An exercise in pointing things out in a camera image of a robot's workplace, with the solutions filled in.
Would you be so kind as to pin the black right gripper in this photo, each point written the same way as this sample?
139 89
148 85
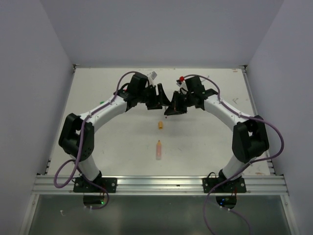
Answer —
175 108

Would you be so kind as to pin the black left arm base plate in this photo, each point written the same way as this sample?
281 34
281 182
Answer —
82 185

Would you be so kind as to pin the aluminium front rail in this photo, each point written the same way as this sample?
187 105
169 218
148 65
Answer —
168 185

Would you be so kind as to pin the orange highlighter cap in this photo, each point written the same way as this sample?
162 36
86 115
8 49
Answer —
160 125

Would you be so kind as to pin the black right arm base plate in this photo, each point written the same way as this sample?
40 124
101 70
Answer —
238 185

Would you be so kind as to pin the orange highlighter pen body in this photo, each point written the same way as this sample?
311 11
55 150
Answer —
158 150

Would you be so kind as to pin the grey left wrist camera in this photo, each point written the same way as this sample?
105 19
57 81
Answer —
151 77

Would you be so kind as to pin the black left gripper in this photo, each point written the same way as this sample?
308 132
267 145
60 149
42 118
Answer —
158 101

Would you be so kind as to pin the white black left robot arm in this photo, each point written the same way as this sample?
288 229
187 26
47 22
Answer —
78 133

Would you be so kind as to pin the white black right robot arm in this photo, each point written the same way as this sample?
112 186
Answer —
249 135

